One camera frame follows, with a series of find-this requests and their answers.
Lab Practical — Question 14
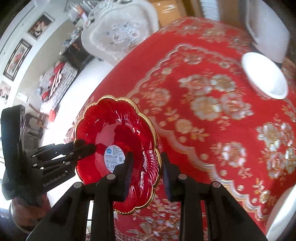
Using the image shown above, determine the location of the sofa with floral cover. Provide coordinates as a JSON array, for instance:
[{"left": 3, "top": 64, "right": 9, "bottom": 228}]
[{"left": 38, "top": 61, "right": 78, "bottom": 121}]

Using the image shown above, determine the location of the white plate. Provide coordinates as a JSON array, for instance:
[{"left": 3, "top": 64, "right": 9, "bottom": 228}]
[{"left": 265, "top": 185, "right": 296, "bottom": 241}]

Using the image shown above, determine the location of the wooden side chair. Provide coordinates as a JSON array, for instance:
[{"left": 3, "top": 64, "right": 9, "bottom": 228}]
[{"left": 23, "top": 113, "right": 49, "bottom": 140}]

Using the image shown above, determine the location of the chair with floral plastic cover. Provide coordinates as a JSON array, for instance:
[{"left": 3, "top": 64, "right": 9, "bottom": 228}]
[{"left": 80, "top": 0, "right": 160, "bottom": 67}]

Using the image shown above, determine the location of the dark wooden cabinet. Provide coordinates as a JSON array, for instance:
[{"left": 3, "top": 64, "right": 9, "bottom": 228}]
[{"left": 60, "top": 27, "right": 94, "bottom": 71}]

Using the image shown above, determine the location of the plain white bowl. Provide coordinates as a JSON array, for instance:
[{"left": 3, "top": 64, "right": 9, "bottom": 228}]
[{"left": 241, "top": 52, "right": 289, "bottom": 100}]

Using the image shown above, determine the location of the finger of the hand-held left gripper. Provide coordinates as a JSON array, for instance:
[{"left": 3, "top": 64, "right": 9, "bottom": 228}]
[
  {"left": 29, "top": 140, "right": 85, "bottom": 161},
  {"left": 32, "top": 144, "right": 96, "bottom": 173}
]

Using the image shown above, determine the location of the white ribbed stack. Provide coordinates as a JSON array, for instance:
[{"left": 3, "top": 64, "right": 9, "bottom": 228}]
[{"left": 199, "top": 0, "right": 221, "bottom": 22}]

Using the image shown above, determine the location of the person's left hand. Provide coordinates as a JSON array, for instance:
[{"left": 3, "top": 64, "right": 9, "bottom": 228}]
[{"left": 9, "top": 197, "right": 50, "bottom": 232}]

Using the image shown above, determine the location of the cardboard box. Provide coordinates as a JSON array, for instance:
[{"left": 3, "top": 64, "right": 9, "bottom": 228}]
[{"left": 152, "top": 0, "right": 186, "bottom": 29}]

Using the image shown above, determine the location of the red floral tablecloth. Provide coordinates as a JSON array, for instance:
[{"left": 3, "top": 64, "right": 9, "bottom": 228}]
[{"left": 66, "top": 16, "right": 296, "bottom": 241}]

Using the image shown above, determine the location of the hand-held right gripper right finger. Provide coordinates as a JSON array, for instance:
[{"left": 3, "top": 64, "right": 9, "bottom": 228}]
[{"left": 161, "top": 152, "right": 267, "bottom": 241}]

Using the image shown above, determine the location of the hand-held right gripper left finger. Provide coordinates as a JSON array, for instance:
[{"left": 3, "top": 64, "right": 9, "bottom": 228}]
[{"left": 25, "top": 152, "right": 134, "bottom": 241}]

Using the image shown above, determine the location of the red glass plate gold rim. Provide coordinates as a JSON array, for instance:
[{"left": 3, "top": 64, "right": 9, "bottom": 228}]
[{"left": 73, "top": 96, "right": 162, "bottom": 215}]

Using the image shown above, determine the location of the framed wall picture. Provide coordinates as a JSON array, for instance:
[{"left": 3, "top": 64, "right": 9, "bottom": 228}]
[
  {"left": 26, "top": 12, "right": 55, "bottom": 41},
  {"left": 3, "top": 39, "right": 33, "bottom": 81},
  {"left": 0, "top": 81, "right": 12, "bottom": 100}
]

